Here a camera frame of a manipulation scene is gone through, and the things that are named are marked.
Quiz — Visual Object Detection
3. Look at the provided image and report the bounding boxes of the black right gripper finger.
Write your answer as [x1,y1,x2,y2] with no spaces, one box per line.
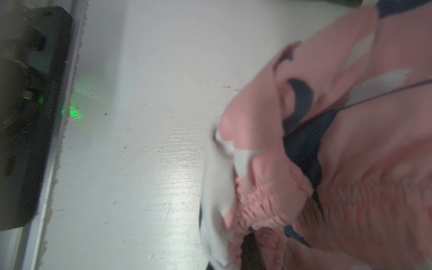
[241,232,266,270]

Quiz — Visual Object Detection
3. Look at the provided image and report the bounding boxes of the pink shark print shorts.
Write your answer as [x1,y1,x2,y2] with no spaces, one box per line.
[199,1,432,270]

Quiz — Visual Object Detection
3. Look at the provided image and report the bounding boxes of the aluminium front rail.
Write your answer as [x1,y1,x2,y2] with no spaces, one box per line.
[1,1,89,270]

